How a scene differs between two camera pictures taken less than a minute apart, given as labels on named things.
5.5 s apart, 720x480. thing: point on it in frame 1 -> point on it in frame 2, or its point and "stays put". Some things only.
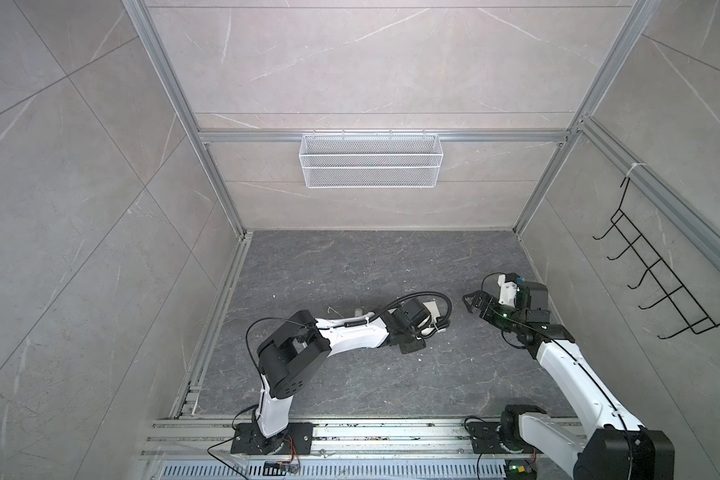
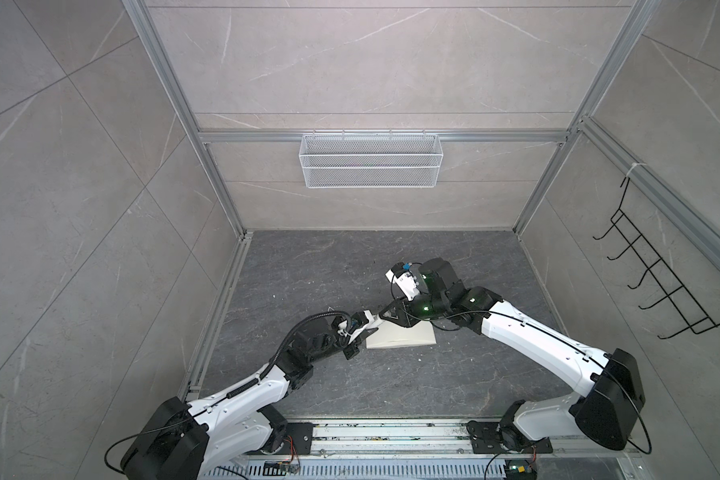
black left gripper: (416, 346) -> (354, 348)
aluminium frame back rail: (447, 135) stays put
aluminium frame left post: (147, 27) stays put
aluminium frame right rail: (704, 237) stays put
